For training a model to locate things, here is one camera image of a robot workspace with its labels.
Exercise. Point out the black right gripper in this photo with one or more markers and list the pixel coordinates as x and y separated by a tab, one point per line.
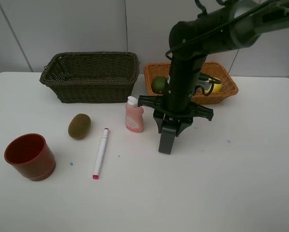
176	98

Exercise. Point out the dark green square bottle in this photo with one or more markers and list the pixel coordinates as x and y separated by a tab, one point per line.
168	133

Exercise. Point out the green lime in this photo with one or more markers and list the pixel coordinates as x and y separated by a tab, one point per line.
159	84

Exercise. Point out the pink lotion bottle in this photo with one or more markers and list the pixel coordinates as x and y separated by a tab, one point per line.
134	115

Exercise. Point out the yellow lemon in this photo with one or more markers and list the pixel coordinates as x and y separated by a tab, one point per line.
215	85

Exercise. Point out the brown kiwi fruit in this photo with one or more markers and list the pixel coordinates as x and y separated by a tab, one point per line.
79	126

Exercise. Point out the red plastic cup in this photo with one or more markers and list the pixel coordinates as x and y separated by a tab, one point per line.
30	155

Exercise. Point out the dark green right robot arm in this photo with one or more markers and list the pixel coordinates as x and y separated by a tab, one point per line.
238	24

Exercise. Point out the orange wicker basket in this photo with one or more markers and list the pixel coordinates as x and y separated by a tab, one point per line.
213	69

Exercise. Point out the white pink-capped marker pen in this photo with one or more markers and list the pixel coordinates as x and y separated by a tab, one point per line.
100	155

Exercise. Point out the dark brown wicker basket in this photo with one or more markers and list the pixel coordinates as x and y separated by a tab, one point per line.
91	77

